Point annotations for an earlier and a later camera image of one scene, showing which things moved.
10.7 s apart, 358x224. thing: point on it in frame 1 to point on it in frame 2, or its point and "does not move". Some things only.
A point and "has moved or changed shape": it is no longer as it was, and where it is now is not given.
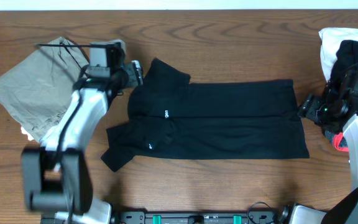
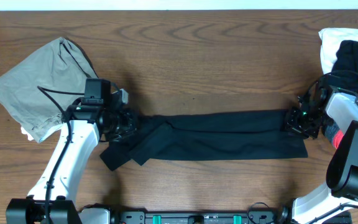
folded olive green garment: (37, 91) does not move
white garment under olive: (24, 132) does not move
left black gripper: (130, 74) to (129, 125)
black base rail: (197, 218) does not move
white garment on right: (331, 39) does not move
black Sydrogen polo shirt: (168, 116) has moved or changed shape
